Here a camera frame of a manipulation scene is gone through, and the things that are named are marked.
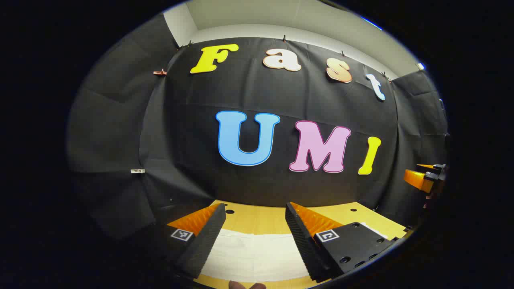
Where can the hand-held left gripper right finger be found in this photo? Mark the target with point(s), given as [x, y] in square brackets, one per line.
[301, 241]

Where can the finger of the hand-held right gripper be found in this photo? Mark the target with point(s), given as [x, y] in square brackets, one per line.
[425, 165]
[417, 179]

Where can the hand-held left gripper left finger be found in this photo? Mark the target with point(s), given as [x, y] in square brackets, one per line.
[209, 237]

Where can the white jeans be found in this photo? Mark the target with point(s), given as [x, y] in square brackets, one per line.
[253, 253]

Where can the small white clip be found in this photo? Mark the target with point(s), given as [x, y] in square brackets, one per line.
[137, 171]

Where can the black backdrop cloth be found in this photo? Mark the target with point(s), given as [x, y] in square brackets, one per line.
[261, 96]

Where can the small copper clip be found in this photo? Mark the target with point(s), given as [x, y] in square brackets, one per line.
[160, 72]

